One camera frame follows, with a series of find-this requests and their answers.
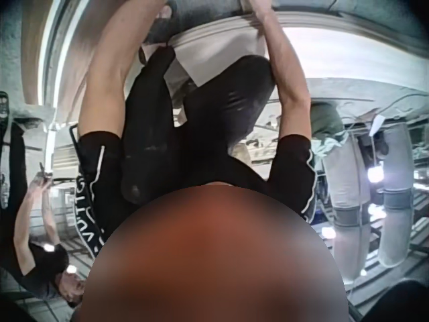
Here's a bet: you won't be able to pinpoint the white curved panel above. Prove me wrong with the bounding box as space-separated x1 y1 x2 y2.
19 0 145 123

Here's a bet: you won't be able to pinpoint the person's legs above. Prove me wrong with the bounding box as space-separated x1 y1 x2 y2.
121 46 281 206

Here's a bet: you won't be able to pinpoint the white cloth sheet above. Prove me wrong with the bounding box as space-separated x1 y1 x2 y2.
138 9 289 128

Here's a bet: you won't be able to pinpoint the metal rack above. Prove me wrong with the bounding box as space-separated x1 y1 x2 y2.
407 160 429 259

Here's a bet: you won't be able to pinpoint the grey cloth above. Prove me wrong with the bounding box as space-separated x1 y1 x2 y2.
143 0 251 46

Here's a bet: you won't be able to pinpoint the person's left hand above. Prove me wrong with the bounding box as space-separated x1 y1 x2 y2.
145 0 176 22

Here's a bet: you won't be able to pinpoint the person's right hand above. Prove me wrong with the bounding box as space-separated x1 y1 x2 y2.
249 0 281 25

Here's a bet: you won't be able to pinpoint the black metal frame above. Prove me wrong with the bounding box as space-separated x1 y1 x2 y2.
68 123 84 159

